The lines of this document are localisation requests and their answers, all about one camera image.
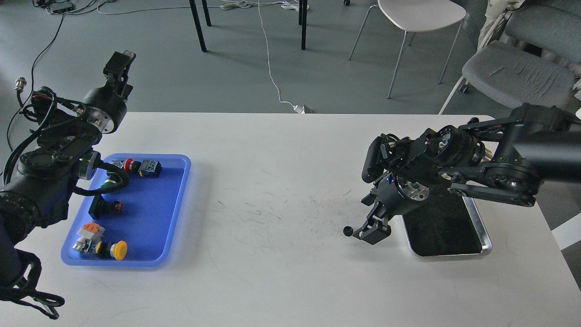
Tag red push button switch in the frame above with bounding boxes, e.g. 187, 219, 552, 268
122, 158, 162, 178

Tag black selector switch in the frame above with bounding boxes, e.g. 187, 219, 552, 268
89, 194, 124, 220

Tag yellow push button switch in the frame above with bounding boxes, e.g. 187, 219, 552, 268
73, 239, 128, 261

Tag green push button switch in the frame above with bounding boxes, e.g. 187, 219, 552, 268
100, 161, 128, 188

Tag white chair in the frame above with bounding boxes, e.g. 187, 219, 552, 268
348, 0, 467, 99

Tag grey padded chair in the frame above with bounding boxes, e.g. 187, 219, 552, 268
438, 41, 576, 114

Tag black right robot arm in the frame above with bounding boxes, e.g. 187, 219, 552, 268
343, 103, 580, 245

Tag orange white switch block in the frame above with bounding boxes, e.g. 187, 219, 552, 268
77, 222, 105, 241

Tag black table leg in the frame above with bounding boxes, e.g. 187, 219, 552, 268
188, 0, 207, 53
299, 0, 308, 50
202, 0, 212, 27

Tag silver metal tray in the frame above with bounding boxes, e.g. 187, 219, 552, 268
402, 195, 492, 259

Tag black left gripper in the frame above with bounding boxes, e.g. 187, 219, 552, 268
82, 50, 136, 134

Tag blue plastic tray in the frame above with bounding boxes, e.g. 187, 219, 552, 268
60, 153, 191, 268

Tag black floor cable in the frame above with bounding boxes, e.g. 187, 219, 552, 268
5, 0, 107, 150

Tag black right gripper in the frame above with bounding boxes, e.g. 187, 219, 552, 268
352, 175, 429, 245

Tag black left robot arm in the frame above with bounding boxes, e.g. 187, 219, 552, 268
0, 50, 136, 319

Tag white floor cable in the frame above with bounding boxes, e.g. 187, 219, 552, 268
97, 0, 315, 114

